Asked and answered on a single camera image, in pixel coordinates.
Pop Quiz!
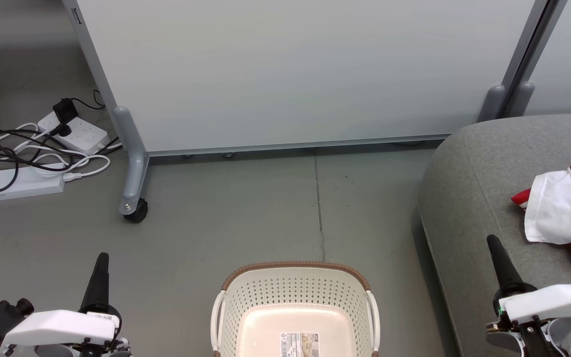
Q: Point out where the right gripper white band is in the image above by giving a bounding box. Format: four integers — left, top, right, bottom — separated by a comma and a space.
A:
486, 235, 571, 323

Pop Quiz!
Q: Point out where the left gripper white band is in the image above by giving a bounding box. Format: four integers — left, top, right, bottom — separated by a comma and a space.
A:
1, 252, 122, 348

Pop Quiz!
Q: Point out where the narrow white partition panel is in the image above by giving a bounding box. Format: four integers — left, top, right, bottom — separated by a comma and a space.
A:
520, 0, 571, 116

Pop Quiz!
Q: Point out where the cream perforated laundry basket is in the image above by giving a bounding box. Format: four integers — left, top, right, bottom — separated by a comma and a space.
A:
210, 261, 382, 357

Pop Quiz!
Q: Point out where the white multi-socket power strip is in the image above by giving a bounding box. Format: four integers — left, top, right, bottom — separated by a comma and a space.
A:
37, 112, 111, 156

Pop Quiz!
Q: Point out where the printed basket label sticker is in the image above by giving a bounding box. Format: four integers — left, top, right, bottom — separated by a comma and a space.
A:
279, 332, 320, 357

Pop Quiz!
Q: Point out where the large white partition panel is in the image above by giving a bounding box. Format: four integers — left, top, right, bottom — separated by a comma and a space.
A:
62, 0, 555, 157

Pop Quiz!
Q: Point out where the black power adapter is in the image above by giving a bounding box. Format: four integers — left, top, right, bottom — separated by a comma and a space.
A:
52, 98, 79, 125

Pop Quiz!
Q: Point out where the grey partition foot post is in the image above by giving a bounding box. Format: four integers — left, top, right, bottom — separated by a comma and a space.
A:
478, 85, 507, 122
508, 81, 535, 118

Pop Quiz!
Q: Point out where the white cable with plug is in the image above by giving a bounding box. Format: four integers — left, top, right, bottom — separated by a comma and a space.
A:
29, 153, 112, 182

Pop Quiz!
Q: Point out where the grey fabric sofa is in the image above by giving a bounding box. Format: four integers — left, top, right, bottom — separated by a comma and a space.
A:
416, 113, 571, 357

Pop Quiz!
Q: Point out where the white flat power box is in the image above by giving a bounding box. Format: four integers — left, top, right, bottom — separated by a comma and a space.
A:
0, 163, 66, 202

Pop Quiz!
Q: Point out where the thin black adapter cable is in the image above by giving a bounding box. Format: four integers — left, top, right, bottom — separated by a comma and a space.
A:
71, 89, 106, 111

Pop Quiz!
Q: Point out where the grey partition foot with caster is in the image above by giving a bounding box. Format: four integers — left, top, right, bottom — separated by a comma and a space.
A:
113, 106, 150, 217

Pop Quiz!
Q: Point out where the black caster wheel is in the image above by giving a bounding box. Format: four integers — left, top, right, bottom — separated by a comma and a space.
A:
124, 198, 149, 223

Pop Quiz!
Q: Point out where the red and white jersey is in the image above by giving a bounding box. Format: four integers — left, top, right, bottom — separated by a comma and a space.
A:
511, 153, 571, 277

